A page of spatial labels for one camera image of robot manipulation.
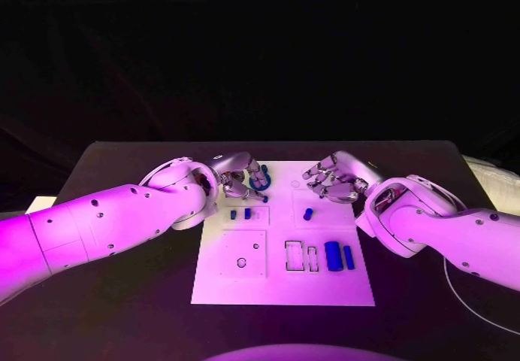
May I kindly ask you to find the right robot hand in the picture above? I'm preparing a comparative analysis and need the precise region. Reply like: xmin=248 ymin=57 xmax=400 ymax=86
xmin=299 ymin=150 xmax=386 ymax=205

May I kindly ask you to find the white task board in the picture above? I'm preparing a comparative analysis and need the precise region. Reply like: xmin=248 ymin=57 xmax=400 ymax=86
xmin=190 ymin=160 xmax=376 ymax=307

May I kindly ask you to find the white cable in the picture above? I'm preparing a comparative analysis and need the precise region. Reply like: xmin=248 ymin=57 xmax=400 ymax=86
xmin=442 ymin=256 xmax=520 ymax=336

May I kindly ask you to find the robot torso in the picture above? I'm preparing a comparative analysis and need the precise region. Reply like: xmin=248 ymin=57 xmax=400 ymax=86
xmin=203 ymin=344 xmax=407 ymax=361

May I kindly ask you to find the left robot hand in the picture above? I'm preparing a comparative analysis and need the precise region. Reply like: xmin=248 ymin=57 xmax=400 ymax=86
xmin=203 ymin=151 xmax=269 ymax=202

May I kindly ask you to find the large blue cylinder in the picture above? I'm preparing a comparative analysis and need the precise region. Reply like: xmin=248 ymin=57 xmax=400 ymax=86
xmin=322 ymin=241 xmax=344 ymax=272

